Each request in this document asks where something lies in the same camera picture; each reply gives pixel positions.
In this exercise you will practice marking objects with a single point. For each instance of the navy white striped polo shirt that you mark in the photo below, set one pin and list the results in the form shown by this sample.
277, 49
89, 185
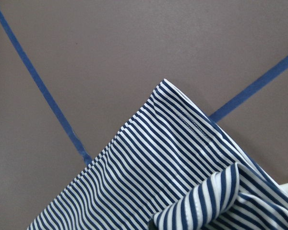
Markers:
169, 167

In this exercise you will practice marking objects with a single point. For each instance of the blue tape strip lengthwise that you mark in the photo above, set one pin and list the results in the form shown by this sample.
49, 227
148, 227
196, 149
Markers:
45, 92

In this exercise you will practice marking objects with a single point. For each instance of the blue tape strip crosswise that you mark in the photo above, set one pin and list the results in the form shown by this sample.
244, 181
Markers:
250, 90

